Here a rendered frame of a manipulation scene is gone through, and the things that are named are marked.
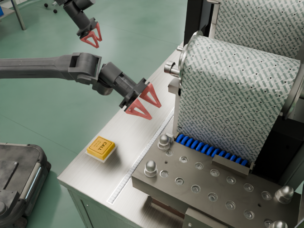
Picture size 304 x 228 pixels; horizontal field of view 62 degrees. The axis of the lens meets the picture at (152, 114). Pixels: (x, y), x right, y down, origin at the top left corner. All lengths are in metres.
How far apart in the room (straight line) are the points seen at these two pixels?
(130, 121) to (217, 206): 0.49
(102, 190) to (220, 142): 0.38
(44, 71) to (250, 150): 0.62
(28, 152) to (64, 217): 0.49
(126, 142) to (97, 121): 1.37
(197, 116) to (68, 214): 1.32
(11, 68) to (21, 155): 1.11
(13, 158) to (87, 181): 1.11
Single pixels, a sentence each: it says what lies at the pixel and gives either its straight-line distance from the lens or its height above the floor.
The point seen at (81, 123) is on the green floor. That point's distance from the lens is 2.29.
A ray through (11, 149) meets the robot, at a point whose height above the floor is 0.24.
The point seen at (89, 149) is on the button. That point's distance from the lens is 0.89.
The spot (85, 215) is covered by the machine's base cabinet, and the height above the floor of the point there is 0.70.
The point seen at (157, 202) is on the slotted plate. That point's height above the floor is 0.93.
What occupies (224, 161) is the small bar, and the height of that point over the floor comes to 1.05.
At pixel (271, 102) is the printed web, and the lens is 0.61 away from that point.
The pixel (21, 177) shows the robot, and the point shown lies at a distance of 1.80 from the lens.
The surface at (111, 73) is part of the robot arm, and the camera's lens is 0.75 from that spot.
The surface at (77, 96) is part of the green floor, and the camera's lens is 2.57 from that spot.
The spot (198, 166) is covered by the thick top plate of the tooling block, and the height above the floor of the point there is 1.02.
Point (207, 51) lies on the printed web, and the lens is 0.62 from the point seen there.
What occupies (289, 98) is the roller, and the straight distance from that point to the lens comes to 0.61.
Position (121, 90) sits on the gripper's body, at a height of 1.14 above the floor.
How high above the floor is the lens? 1.61
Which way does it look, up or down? 45 degrees down
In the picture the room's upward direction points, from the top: straight up
